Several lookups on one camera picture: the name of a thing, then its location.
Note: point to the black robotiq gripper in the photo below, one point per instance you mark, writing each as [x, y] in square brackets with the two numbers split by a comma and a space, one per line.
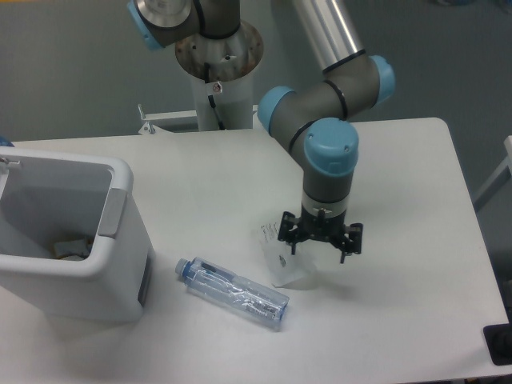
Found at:
[294, 230]

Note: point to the clear plastic water bottle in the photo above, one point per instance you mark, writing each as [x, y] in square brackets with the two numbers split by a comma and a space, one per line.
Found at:
[226, 288]

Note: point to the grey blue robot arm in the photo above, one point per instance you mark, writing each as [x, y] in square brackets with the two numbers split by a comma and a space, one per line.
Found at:
[312, 126]

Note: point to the trash inside can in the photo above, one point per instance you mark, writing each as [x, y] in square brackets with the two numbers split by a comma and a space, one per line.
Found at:
[73, 250]

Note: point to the white trash can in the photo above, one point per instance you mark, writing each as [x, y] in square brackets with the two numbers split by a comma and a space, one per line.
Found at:
[49, 197]

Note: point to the black clamp at table edge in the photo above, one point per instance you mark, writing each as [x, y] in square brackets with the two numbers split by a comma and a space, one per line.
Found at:
[498, 340]

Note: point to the white frame at right edge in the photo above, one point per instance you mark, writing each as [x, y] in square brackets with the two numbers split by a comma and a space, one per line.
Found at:
[497, 179]

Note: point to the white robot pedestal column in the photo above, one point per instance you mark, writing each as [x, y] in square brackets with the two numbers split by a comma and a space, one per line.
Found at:
[221, 73]

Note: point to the white left floor bracket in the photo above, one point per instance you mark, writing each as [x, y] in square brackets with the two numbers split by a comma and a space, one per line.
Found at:
[174, 122]

